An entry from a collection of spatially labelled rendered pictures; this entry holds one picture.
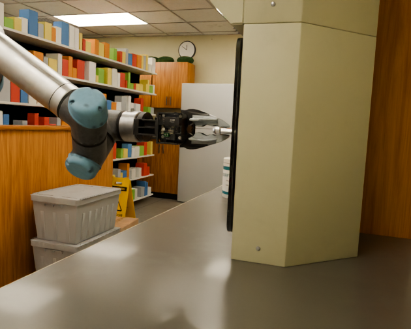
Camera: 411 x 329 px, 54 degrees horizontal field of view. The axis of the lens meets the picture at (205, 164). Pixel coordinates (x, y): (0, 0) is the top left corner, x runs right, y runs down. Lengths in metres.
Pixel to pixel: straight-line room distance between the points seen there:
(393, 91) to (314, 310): 0.68
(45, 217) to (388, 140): 2.48
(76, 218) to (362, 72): 2.38
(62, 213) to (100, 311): 2.40
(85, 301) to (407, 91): 0.91
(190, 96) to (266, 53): 5.28
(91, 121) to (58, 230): 2.28
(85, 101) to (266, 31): 0.38
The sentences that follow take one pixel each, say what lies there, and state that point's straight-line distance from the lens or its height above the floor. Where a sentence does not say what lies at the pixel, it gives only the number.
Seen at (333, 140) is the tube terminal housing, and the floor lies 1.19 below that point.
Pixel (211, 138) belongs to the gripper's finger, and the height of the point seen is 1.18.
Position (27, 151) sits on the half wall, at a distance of 3.21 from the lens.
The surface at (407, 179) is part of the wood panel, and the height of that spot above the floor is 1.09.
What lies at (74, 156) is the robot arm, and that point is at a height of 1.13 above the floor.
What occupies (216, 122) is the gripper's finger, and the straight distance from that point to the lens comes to 0.92.
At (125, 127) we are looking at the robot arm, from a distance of 0.97.
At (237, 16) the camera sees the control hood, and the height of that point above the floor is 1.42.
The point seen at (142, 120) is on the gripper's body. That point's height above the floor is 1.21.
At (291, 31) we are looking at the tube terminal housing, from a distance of 0.81.
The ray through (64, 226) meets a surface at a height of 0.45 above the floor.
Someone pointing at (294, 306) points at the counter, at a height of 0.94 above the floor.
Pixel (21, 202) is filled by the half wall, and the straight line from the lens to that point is 3.22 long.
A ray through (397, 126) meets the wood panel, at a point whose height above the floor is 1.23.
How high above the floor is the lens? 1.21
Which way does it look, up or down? 6 degrees down
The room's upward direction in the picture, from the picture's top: 3 degrees clockwise
